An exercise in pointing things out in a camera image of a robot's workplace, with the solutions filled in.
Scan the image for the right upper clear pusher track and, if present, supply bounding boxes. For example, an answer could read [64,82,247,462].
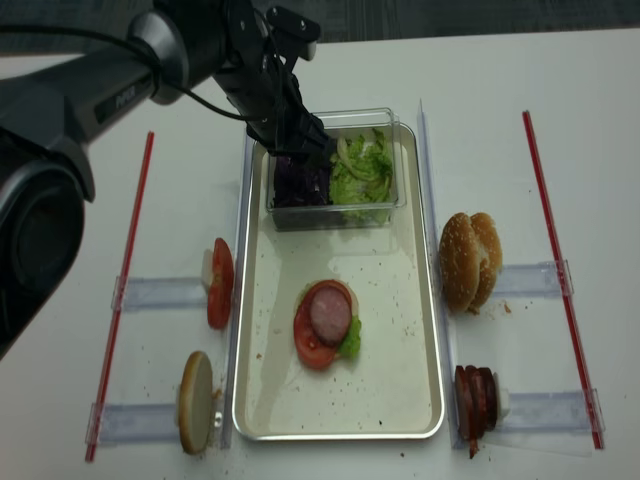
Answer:
[492,261,574,298]

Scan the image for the front sesame bun top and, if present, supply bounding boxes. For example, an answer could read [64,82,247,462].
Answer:
[439,212,482,313]

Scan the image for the left lower clear pusher track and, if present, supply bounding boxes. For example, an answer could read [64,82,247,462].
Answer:
[85,386,181,446]

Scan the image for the rear sesame bun top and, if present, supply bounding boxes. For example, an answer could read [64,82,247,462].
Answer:
[469,212,503,314]

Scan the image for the white pusher block tomato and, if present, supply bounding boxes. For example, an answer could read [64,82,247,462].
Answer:
[201,249,214,291]

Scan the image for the left red rail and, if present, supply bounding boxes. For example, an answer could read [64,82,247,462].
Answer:
[85,131,155,464]

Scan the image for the sesame bun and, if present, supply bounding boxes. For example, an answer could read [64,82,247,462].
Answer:
[439,212,482,313]
[469,212,503,314]

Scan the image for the clear pusher track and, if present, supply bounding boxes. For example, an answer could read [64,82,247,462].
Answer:
[85,386,181,446]
[111,277,207,312]
[492,261,574,298]
[497,389,606,433]

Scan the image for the upright meat patty slices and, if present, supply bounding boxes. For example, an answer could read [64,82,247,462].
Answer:
[454,365,499,459]

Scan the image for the lettuce leaf on burger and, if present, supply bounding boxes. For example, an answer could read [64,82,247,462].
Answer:
[337,315,362,359]

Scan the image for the right red rail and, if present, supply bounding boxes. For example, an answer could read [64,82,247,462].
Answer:
[522,110,605,450]

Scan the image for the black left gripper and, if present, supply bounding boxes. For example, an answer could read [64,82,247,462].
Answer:
[214,4,337,169]

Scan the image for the purple cabbage shreds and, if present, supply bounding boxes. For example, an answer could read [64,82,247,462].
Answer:
[273,157,330,208]

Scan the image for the tomato slice on burger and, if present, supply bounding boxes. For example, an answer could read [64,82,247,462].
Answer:
[293,280,353,371]

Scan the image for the white pusher block patty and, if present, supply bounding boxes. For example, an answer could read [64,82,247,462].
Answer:
[493,372,510,423]

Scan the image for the round sausage slice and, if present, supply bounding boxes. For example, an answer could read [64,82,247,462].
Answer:
[310,286,352,345]

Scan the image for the red rail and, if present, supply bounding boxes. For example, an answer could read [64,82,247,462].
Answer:
[85,131,155,464]
[522,110,605,450]

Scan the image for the bottom bun on tray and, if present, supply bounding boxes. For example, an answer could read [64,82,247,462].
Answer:
[294,279,362,366]

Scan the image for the upright tomato slices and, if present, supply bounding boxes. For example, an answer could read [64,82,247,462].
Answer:
[207,238,234,330]

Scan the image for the green lettuce in container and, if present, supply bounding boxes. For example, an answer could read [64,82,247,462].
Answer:
[329,128,393,206]

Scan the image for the white metal tray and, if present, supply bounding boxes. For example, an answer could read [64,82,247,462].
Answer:
[232,125,444,441]

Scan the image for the right lower clear pusher track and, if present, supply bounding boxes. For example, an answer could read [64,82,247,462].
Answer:
[497,389,606,433]

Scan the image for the bun half left rack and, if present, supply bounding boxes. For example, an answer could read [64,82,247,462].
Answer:
[178,351,213,455]

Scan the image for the left upper clear pusher track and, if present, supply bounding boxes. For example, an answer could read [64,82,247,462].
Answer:
[111,277,207,312]

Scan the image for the clear plastic salad container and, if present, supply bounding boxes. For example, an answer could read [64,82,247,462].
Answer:
[265,108,406,231]

